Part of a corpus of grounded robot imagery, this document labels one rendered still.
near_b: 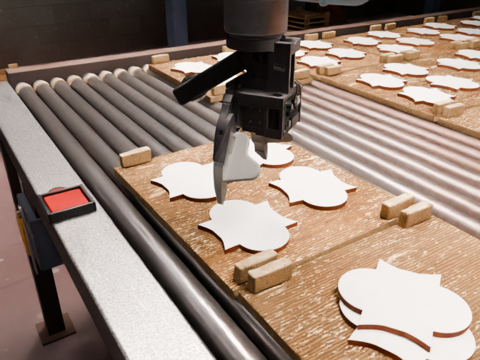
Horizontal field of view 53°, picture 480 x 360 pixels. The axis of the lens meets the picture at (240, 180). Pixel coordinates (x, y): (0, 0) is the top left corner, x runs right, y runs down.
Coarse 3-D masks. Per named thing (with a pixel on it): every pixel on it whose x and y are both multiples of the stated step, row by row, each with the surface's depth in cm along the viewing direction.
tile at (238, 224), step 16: (224, 208) 74; (240, 208) 74; (256, 208) 74; (208, 224) 70; (224, 224) 70; (240, 224) 70; (256, 224) 70; (272, 224) 70; (288, 224) 70; (224, 240) 67; (240, 240) 67; (256, 240) 67; (272, 240) 67; (288, 240) 67
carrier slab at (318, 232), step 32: (160, 160) 91; (192, 160) 91; (320, 160) 91; (160, 192) 80; (256, 192) 80; (352, 192) 80; (384, 192) 80; (192, 224) 72; (320, 224) 72; (352, 224) 72; (384, 224) 72; (192, 256) 67; (224, 256) 65; (288, 256) 65; (224, 288) 60
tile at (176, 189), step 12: (168, 168) 87; (180, 168) 87; (192, 168) 87; (204, 168) 87; (156, 180) 82; (168, 180) 82; (180, 180) 82; (192, 180) 82; (204, 180) 82; (168, 192) 80; (180, 192) 79; (192, 192) 79; (204, 192) 79
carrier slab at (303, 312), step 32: (416, 224) 72; (448, 224) 72; (320, 256) 65; (352, 256) 65; (384, 256) 65; (416, 256) 65; (448, 256) 65; (288, 288) 59; (320, 288) 59; (448, 288) 59; (256, 320) 56; (288, 320) 54; (320, 320) 54; (288, 352) 51; (320, 352) 50; (352, 352) 50
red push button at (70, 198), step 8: (64, 192) 82; (72, 192) 82; (80, 192) 82; (48, 200) 79; (56, 200) 79; (64, 200) 79; (72, 200) 79; (80, 200) 79; (56, 208) 77; (64, 208) 77
